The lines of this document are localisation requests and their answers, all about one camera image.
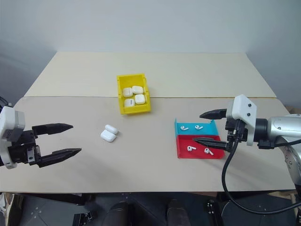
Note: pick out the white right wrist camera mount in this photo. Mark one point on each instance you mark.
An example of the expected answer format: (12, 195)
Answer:
(243, 110)

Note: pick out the white earbud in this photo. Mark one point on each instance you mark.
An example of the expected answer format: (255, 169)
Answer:
(199, 127)
(184, 128)
(191, 148)
(208, 151)

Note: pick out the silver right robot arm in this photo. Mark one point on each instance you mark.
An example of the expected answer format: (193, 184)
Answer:
(282, 134)

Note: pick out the red plastic tray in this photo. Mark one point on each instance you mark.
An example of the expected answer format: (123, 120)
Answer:
(200, 154)

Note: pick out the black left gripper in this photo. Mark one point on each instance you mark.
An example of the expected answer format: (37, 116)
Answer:
(22, 150)

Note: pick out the yellow plastic bin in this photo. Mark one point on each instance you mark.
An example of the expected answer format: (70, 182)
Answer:
(134, 110)

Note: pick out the blue plastic tray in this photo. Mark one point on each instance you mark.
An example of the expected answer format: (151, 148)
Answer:
(207, 131)

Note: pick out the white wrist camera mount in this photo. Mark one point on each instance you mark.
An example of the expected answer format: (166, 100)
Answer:
(243, 110)
(9, 124)

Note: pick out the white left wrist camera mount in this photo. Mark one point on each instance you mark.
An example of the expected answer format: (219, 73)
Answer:
(9, 124)

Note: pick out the dark rounded shape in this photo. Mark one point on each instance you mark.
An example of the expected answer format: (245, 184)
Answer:
(116, 214)
(178, 213)

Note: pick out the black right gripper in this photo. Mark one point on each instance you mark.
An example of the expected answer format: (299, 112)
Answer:
(238, 131)

